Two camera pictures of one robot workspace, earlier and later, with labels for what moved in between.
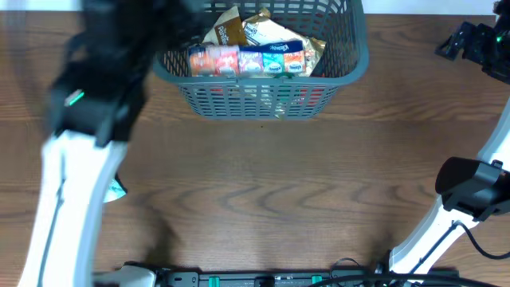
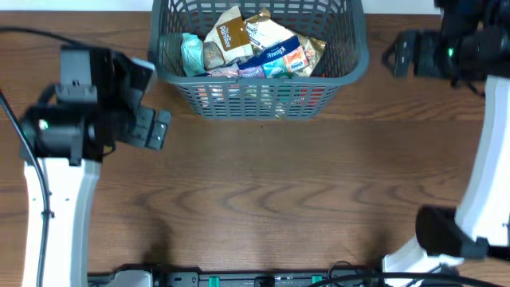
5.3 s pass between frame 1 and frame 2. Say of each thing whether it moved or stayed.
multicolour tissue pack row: moved
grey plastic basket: stayed
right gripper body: moved
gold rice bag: stayed
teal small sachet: moved
